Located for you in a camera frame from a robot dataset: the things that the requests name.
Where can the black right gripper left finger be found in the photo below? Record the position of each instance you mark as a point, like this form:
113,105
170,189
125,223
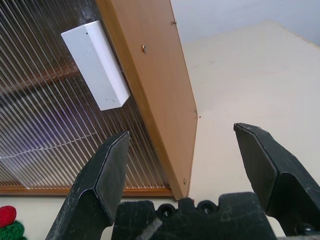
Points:
85,195

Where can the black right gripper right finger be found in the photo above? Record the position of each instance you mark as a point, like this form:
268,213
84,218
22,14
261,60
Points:
270,175

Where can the wooden cabinet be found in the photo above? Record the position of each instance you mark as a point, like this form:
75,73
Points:
155,75

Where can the knitted snowman toy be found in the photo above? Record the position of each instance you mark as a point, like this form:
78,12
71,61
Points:
10,225

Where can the translucent ribbed sliding door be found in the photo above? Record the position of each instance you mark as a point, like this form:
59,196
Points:
50,112

